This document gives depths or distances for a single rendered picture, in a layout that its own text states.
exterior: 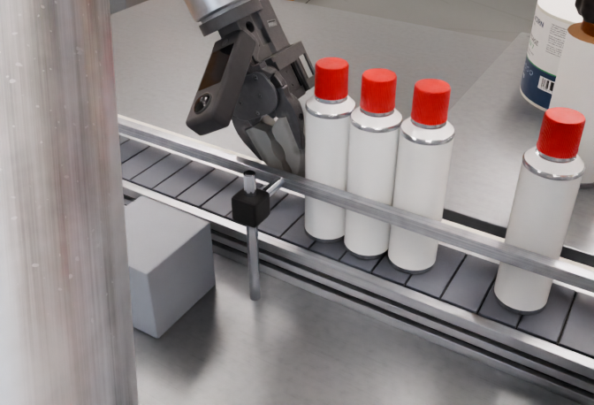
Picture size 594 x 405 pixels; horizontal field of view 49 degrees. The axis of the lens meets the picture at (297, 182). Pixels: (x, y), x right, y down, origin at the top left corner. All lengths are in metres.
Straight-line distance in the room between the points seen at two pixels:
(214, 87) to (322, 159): 0.13
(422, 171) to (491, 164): 0.30
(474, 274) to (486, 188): 0.17
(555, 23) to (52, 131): 0.91
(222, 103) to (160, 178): 0.24
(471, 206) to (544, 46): 0.34
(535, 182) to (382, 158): 0.15
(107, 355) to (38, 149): 0.06
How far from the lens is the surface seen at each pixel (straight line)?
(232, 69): 0.67
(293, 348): 0.68
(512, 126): 1.01
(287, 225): 0.75
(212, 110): 0.63
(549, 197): 0.60
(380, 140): 0.63
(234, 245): 0.77
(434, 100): 0.60
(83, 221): 0.19
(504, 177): 0.88
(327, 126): 0.65
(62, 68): 0.19
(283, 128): 0.70
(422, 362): 0.68
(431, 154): 0.61
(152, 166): 0.88
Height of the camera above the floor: 1.33
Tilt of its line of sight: 33 degrees down
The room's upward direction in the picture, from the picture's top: straight up
